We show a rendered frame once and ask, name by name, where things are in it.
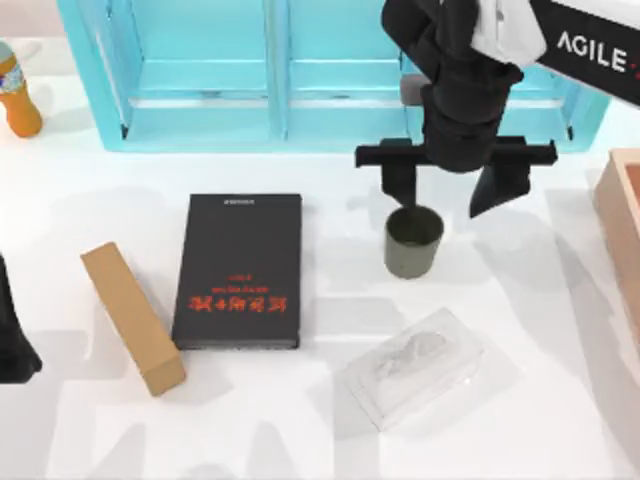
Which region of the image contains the orange bottle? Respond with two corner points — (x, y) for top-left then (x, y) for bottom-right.
(0, 40), (44, 139)

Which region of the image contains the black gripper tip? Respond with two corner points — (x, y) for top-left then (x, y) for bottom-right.
(0, 253), (44, 387)

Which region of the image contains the brown cardboard box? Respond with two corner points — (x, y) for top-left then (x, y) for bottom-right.
(79, 241), (187, 398)

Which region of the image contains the grey cup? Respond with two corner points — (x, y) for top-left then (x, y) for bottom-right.
(383, 204), (446, 281)

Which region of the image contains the light blue rack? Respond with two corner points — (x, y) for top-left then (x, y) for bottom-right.
(54, 0), (612, 154)

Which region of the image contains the clear plastic package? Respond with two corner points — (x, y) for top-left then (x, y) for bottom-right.
(341, 306), (486, 432)

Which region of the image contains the black book red lettering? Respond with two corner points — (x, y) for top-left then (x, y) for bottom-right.
(171, 192), (304, 352)

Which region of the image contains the salmon-coloured box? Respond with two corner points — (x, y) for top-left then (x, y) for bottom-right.
(593, 148), (640, 347)

